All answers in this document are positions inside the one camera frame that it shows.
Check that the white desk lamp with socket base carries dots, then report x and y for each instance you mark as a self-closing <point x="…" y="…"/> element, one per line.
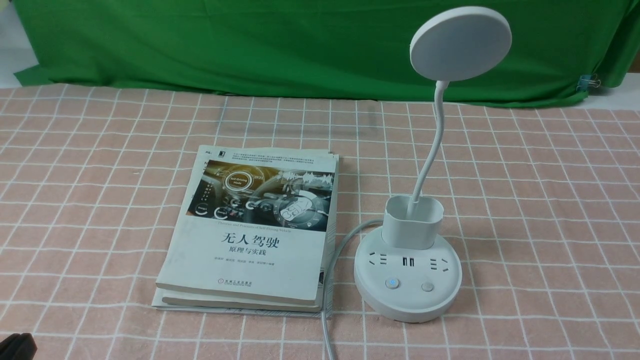
<point x="404" y="269"/>

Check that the white self-driving textbook top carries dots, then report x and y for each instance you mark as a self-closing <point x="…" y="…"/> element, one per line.
<point x="250" y="250"/>

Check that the white bottom book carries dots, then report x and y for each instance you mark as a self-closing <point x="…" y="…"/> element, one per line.
<point x="240" y="306"/>

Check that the green backdrop cloth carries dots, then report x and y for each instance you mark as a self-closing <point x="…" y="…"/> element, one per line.
<point x="325" y="49"/>

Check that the pink checkered tablecloth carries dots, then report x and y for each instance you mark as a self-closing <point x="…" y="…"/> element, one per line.
<point x="542" y="206"/>

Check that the blue binder clip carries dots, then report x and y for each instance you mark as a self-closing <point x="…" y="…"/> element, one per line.
<point x="587" y="82"/>

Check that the black object bottom left corner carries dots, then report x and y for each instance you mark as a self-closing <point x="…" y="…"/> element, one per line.
<point x="18" y="346"/>

